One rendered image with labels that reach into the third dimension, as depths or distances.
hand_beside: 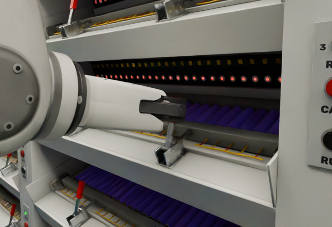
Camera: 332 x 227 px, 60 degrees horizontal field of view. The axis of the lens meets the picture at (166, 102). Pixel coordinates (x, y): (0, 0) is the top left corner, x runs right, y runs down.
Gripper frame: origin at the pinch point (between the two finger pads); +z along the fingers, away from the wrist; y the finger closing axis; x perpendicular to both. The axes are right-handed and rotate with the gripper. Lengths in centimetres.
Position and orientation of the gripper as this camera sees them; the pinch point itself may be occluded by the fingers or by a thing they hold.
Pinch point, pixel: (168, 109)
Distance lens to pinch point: 39.3
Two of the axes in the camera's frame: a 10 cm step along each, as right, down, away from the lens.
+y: 7.2, 0.7, -6.9
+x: 1.1, -9.9, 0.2
